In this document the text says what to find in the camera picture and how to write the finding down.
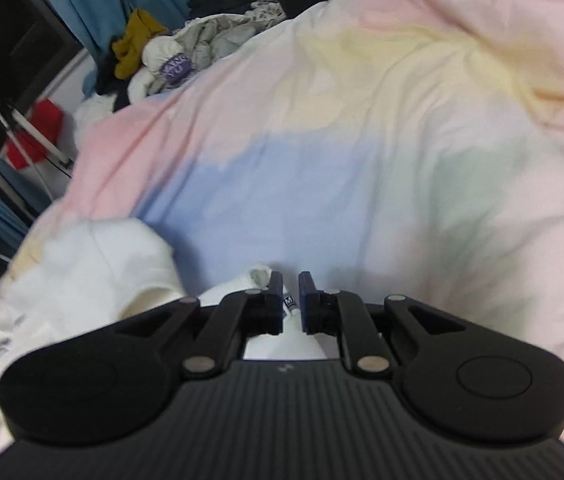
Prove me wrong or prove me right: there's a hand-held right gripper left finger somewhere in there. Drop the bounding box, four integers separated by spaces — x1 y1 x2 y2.
113 271 284 379

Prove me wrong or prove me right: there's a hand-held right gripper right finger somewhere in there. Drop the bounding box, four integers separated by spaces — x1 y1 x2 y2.
298 271 467 379

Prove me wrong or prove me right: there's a white garment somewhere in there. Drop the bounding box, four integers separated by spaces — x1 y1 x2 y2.
0 217 330 466

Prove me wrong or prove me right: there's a pile of grey white clothes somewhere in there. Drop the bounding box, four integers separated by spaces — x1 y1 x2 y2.
127 0 288 103

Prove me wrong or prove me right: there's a pastel tie-dye blanket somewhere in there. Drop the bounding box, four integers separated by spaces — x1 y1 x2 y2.
0 0 564 406

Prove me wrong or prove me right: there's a red bag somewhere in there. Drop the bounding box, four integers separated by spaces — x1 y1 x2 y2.
4 99 64 171

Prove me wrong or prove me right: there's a mustard yellow garment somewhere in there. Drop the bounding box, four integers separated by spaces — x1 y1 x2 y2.
112 9 169 80

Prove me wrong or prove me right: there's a white metal stand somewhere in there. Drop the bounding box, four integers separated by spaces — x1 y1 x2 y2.
0 98 75 171

